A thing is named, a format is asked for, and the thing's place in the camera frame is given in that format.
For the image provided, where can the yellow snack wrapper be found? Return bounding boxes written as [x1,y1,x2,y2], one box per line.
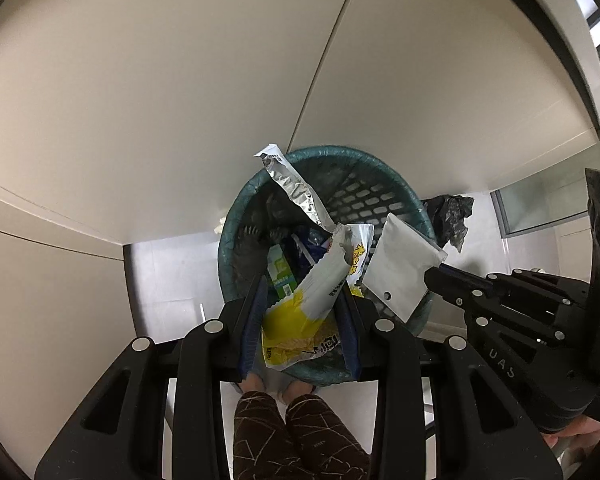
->
[262,223,375,372]

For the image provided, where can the green white small box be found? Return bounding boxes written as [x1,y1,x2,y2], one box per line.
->
[268,244,298,302]

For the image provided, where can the dark green trash basket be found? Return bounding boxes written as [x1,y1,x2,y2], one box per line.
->
[218,146,434,386]

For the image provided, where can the silver foil wrapper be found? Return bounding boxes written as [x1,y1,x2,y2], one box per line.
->
[254,143,337,233]

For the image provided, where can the person's patterned trouser legs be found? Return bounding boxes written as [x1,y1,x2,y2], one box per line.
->
[233,391,370,479]

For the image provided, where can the dark blue foil pouch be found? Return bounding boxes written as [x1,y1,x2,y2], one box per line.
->
[291,226,332,266]

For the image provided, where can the black plastic bag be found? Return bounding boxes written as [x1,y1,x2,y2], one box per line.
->
[422,194,475,252]

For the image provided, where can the person's right hand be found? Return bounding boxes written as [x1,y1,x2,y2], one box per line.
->
[542,415,600,455]

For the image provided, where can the white plastic zip bag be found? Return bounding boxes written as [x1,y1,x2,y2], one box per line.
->
[363,214,448,322]

